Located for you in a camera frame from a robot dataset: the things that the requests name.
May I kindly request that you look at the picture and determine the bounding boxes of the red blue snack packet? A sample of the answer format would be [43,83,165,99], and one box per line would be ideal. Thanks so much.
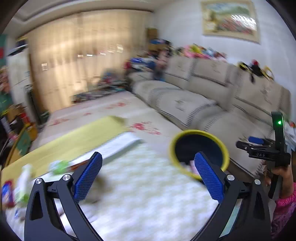
[1,180,15,208]

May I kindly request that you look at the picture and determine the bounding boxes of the yellow rimmed trash bin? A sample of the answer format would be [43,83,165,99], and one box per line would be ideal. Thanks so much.
[169,129,230,181]

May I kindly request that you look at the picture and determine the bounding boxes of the cream curtains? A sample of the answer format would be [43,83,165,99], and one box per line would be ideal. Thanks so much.
[27,9,152,112]

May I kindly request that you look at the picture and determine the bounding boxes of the floral floor mat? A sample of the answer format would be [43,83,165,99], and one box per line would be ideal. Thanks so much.
[38,91,181,146]

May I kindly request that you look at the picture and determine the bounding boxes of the pink strawberry milk carton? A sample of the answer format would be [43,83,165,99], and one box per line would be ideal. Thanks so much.
[189,160,199,175]

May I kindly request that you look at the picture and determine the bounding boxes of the green white plastic bottle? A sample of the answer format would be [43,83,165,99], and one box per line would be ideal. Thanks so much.
[15,164,32,205]

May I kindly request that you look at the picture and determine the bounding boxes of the black yellow plush toy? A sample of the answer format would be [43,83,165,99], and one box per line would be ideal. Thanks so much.
[237,60,274,84]

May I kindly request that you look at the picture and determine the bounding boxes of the framed landscape painting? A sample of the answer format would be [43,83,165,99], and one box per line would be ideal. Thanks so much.
[201,1,260,44]

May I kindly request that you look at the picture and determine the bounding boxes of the beige sofa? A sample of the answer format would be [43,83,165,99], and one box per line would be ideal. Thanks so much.
[128,57,291,177]

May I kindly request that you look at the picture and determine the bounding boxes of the pile of plush toys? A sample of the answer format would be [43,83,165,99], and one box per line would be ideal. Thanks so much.
[173,44,227,62]

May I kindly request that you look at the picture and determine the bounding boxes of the green grey drink carton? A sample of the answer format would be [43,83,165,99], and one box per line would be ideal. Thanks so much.
[49,160,78,175]

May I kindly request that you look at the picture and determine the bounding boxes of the person's right hand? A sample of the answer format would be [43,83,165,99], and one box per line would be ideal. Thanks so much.
[262,161,295,199]

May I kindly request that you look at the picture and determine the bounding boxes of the white standing air conditioner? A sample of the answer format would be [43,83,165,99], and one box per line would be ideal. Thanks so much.
[7,47,35,121]

